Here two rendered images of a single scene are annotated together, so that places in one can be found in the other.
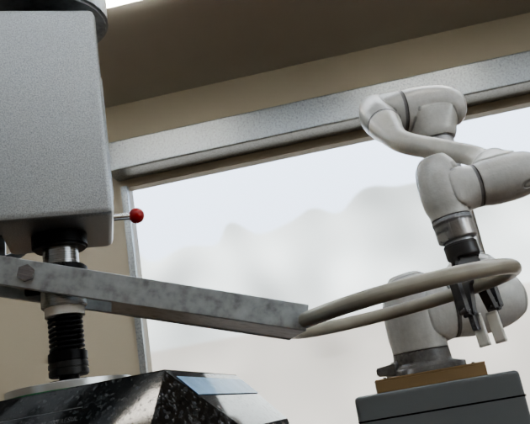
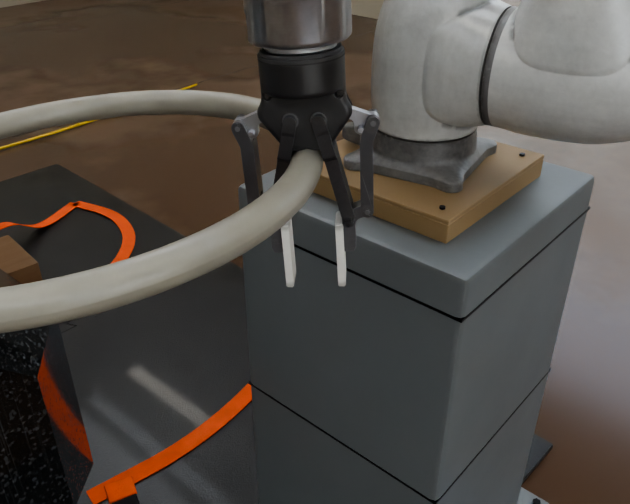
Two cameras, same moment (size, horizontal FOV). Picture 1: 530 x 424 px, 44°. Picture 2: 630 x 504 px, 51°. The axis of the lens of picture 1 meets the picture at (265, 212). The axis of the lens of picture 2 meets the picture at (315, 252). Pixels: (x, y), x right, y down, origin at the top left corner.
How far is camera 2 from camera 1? 133 cm
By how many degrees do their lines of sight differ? 59
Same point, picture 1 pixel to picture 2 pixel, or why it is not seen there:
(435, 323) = (428, 101)
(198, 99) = not seen: outside the picture
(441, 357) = (422, 162)
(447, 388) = not seen: hidden behind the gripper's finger
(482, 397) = (395, 284)
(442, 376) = (377, 208)
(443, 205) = not seen: outside the picture
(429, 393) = (325, 234)
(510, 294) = (612, 96)
